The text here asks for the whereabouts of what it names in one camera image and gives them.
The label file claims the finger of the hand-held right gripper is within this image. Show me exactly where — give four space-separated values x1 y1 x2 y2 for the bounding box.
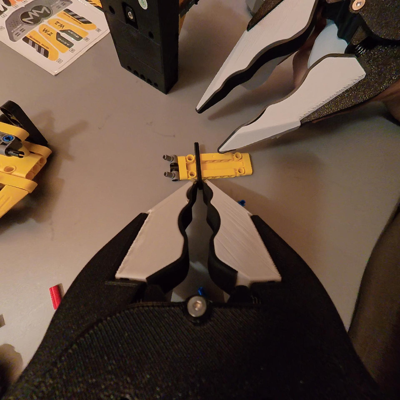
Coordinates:
217 53 367 154
195 0 321 114

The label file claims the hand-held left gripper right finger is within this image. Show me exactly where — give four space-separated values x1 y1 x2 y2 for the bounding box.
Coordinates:
200 180 282 286

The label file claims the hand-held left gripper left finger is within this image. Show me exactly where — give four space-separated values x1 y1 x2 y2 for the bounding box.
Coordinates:
115 181 199 280

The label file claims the yellow toy panel with grey pins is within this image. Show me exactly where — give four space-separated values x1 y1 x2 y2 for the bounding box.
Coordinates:
162 152 254 182

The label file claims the black toy axle rod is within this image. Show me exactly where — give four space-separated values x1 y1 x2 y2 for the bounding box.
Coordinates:
194 142 203 189

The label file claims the small red toy piece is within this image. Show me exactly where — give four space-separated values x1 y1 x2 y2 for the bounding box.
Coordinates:
49 283 65 310

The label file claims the person's clothed body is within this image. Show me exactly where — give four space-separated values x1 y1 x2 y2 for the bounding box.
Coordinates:
347 203 400 400

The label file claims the yellow black toy assembly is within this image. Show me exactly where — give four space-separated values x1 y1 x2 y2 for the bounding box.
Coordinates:
0 100 53 219

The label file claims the yellow sticker sheet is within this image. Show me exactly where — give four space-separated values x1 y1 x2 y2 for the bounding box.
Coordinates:
0 0 110 76

